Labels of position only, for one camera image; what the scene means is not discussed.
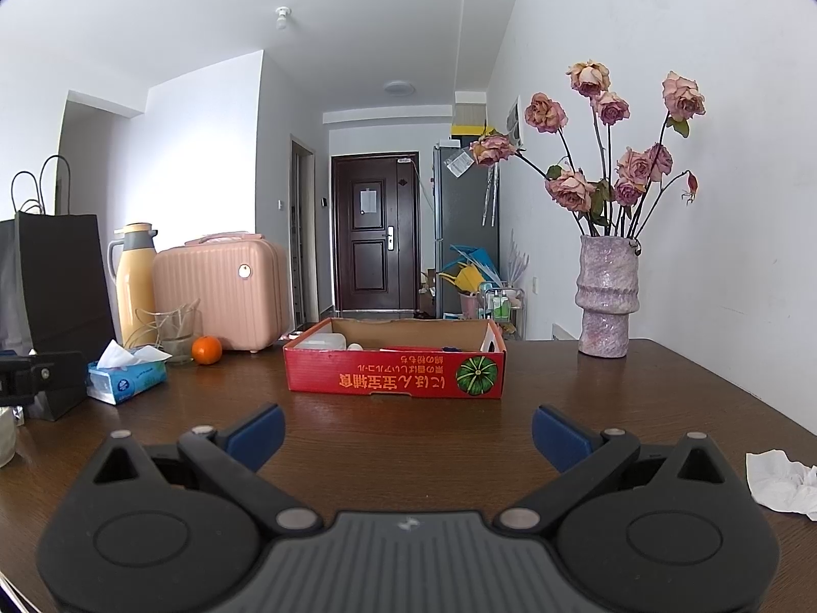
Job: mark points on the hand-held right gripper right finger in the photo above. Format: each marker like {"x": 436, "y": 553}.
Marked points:
{"x": 561, "y": 437}

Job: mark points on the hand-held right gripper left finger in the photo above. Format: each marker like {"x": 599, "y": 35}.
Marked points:
{"x": 258, "y": 434}

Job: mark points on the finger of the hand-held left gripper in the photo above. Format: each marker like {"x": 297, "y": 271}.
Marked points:
{"x": 60, "y": 383}

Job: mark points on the white plastic box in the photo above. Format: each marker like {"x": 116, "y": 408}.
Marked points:
{"x": 319, "y": 341}

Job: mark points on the red cardboard box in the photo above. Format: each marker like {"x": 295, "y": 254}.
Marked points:
{"x": 383, "y": 380}

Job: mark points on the blue tissue pack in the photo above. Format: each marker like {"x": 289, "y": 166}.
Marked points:
{"x": 127, "y": 383}

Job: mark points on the pale round container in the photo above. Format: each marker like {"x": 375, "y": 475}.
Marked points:
{"x": 6, "y": 437}

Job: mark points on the orange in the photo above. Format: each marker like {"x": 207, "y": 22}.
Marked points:
{"x": 207, "y": 350}

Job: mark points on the black paper bag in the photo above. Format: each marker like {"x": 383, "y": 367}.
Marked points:
{"x": 64, "y": 281}

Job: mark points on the clear glass cup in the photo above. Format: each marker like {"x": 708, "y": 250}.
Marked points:
{"x": 179, "y": 348}

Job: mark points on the yellow thermos jug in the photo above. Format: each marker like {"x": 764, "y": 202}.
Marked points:
{"x": 137, "y": 294}

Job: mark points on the pink mottled vase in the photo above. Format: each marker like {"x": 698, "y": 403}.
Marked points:
{"x": 606, "y": 306}

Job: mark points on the pink hard-shell suitcase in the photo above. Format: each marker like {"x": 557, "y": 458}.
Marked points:
{"x": 217, "y": 300}

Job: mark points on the metal utility cart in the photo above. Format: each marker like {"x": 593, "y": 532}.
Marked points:
{"x": 504, "y": 306}

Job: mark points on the pink bin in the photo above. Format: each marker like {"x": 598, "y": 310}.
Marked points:
{"x": 469, "y": 306}

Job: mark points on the blue and yellow plastic racks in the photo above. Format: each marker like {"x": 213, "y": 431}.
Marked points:
{"x": 472, "y": 271}

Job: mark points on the dark brown entrance door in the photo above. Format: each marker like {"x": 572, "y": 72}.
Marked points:
{"x": 373, "y": 268}

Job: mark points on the crumpled white tissue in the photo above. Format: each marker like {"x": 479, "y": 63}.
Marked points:
{"x": 779, "y": 485}

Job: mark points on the grey refrigerator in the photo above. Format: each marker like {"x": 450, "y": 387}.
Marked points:
{"x": 466, "y": 223}

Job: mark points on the bunch of dried pink roses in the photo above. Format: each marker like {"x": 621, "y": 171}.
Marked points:
{"x": 574, "y": 188}

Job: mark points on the clear folded umbrella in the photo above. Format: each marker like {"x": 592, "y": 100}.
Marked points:
{"x": 490, "y": 195}

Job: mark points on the white paper on door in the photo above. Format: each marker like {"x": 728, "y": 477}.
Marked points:
{"x": 368, "y": 199}

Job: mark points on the paper sheet on refrigerator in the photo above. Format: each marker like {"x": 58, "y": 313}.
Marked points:
{"x": 459, "y": 165}

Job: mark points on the yellow box on refrigerator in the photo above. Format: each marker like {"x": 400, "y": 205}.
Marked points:
{"x": 468, "y": 129}

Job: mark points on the round ceiling light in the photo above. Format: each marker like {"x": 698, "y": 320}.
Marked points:
{"x": 400, "y": 87}

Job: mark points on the white ceiling bulb fixture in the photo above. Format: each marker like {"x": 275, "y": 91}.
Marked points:
{"x": 283, "y": 16}

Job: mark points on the grey side door frame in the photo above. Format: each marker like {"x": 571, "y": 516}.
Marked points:
{"x": 303, "y": 236}

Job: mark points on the white wall panel box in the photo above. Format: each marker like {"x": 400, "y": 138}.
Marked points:
{"x": 515, "y": 120}

